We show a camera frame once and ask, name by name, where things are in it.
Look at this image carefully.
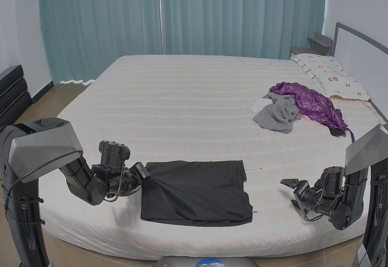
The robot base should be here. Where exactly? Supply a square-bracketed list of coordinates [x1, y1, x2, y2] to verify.
[157, 257, 253, 267]

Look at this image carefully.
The grey bedside table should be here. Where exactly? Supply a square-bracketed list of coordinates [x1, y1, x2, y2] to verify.
[291, 31, 333, 56]

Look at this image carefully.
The white garment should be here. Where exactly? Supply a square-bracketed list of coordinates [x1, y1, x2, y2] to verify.
[252, 97, 272, 113]

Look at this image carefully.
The grey garment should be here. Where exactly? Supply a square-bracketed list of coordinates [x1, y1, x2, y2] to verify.
[253, 91, 301, 134]

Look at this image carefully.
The black T-shirt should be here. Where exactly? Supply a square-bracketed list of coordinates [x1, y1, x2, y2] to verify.
[140, 160, 253, 226]

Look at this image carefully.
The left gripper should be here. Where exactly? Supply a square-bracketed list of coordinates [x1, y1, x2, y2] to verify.
[121, 162, 151, 195]

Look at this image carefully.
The black cable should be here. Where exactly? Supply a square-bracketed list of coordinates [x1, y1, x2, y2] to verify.
[304, 211, 330, 223]

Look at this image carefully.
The blue-green curtain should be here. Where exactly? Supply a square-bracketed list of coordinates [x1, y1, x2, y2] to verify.
[159, 0, 326, 60]
[39, 0, 162, 84]

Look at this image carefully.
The white printed pillow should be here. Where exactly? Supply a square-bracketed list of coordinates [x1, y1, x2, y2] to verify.
[290, 53, 372, 100]

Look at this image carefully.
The bed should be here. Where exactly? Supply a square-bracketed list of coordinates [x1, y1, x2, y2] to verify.
[38, 22, 388, 261]

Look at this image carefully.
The black lace garment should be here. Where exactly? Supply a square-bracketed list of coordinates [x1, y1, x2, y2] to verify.
[328, 127, 347, 138]

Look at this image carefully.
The black chest of drawers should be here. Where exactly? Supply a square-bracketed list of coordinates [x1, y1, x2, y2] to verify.
[0, 64, 33, 127]

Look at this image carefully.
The purple satin garment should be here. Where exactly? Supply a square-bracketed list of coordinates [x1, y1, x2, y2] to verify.
[269, 81, 356, 143]

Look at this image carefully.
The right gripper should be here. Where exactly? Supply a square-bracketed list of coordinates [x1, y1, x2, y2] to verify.
[280, 178, 323, 214]

